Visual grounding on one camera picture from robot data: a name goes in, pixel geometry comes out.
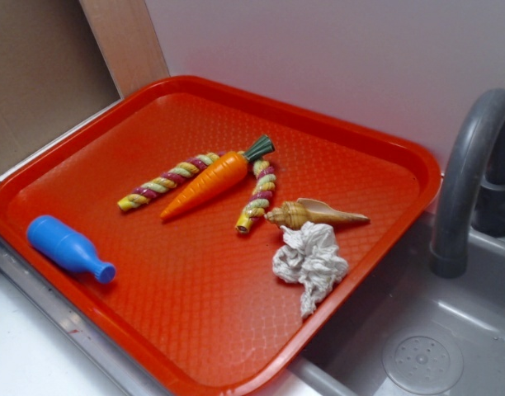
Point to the tan spiral sea shell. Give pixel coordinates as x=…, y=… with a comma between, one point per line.
x=294, y=214

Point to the orange toy carrot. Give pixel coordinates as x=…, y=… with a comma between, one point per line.
x=225, y=172

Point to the orange plastic tray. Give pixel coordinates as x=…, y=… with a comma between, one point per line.
x=193, y=302

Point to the crumpled white cloth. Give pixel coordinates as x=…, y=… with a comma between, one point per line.
x=310, y=257

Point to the blue plastic toy bottle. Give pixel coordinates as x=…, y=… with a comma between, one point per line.
x=68, y=248

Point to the grey plastic toy sink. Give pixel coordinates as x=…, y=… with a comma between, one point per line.
x=406, y=331

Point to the grey toy faucet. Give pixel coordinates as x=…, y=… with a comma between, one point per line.
x=473, y=189

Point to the brown cardboard panel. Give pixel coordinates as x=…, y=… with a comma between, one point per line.
x=52, y=75

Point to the multicoloured twisted rope toy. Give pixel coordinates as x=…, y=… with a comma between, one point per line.
x=186, y=171

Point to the light wooden post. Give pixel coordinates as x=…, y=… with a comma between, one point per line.
x=128, y=42

